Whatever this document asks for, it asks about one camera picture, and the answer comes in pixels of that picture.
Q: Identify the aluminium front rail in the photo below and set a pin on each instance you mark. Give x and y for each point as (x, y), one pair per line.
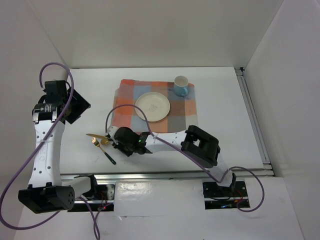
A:
(183, 175)

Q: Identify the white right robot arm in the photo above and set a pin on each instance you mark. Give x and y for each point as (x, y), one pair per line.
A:
(194, 142)

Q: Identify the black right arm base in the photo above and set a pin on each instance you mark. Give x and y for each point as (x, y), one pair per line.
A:
(220, 197)

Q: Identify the gold knife black handle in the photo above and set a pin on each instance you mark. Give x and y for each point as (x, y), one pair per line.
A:
(96, 136)

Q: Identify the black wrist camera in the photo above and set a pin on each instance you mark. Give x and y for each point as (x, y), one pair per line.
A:
(55, 92)
(121, 135)

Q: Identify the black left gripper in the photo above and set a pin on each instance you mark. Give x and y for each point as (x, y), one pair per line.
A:
(81, 104)

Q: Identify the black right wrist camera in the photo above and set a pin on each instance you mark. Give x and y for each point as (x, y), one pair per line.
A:
(121, 135)

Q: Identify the orange checkered cloth placemat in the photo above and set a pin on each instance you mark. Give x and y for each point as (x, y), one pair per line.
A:
(182, 113)

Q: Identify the aluminium side rail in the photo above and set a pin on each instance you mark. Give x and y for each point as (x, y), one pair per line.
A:
(255, 117)

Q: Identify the gold fork black handle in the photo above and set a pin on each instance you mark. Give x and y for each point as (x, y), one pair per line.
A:
(98, 145)

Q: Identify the gold spoon black handle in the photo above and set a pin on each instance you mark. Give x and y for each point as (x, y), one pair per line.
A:
(106, 141)

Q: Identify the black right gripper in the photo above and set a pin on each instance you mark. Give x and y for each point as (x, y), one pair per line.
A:
(127, 153)

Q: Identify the cream round plate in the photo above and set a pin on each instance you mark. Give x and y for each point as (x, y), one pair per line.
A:
(154, 105)

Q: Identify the blue mug white inside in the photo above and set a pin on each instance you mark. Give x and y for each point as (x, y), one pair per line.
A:
(180, 87)

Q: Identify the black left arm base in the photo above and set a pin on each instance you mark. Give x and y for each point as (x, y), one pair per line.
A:
(100, 198)

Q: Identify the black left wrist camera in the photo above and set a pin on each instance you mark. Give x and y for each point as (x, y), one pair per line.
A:
(55, 92)

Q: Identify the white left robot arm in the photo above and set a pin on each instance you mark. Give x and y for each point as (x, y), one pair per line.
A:
(45, 191)

